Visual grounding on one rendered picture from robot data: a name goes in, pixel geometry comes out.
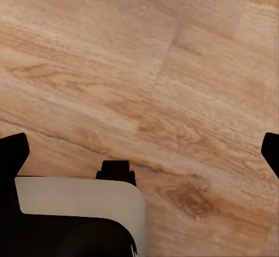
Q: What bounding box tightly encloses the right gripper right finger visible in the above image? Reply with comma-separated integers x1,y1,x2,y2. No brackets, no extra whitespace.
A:
261,133,279,178

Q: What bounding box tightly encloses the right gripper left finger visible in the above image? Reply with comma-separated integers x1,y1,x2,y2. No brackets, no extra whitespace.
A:
0,133,30,201

